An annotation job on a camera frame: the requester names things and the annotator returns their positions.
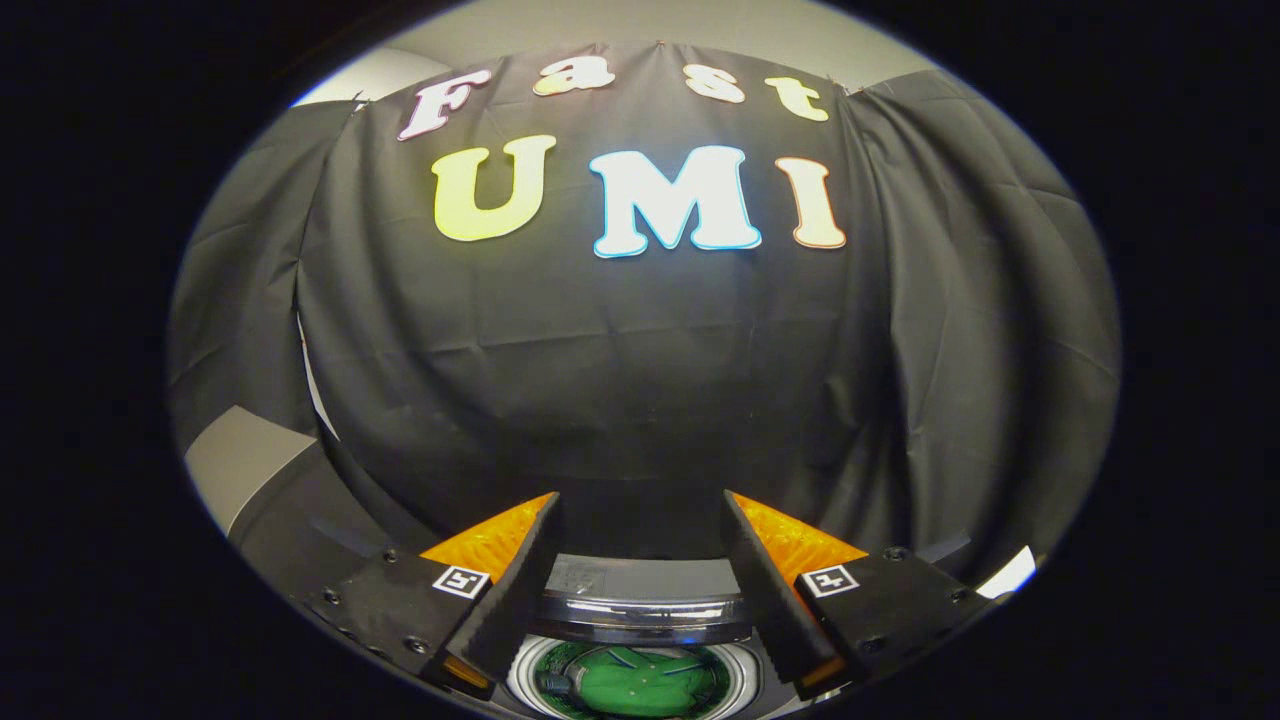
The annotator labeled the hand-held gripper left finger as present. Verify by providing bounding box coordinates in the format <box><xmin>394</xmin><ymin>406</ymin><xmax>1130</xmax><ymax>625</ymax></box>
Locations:
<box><xmin>305</xmin><ymin>492</ymin><xmax>563</xmax><ymax>701</ymax></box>

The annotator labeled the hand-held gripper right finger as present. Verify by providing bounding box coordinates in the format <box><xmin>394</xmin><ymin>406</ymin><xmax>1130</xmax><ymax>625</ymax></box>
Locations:
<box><xmin>720</xmin><ymin>490</ymin><xmax>1001</xmax><ymax>701</ymax></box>

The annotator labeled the dark grey washing machine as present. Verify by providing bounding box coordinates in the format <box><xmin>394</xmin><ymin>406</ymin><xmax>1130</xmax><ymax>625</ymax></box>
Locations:
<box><xmin>505</xmin><ymin>555</ymin><xmax>801</xmax><ymax>720</ymax></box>

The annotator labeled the dark washing machine lid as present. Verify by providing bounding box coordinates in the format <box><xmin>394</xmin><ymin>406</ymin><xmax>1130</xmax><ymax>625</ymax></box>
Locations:
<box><xmin>505</xmin><ymin>598</ymin><xmax>796</xmax><ymax>720</ymax></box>

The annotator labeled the green polo shirt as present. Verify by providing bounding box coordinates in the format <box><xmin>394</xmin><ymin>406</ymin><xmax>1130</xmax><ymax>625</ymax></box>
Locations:
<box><xmin>535</xmin><ymin>645</ymin><xmax>731</xmax><ymax>719</ymax></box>

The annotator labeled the black backdrop cloth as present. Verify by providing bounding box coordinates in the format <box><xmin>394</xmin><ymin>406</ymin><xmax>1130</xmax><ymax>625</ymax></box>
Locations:
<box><xmin>168</xmin><ymin>42</ymin><xmax>1121</xmax><ymax>593</ymax></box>

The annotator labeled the grey cabinet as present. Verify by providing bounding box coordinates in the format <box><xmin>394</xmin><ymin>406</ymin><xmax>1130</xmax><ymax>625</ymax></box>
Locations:
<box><xmin>185</xmin><ymin>405</ymin><xmax>441</xmax><ymax>603</ymax></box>

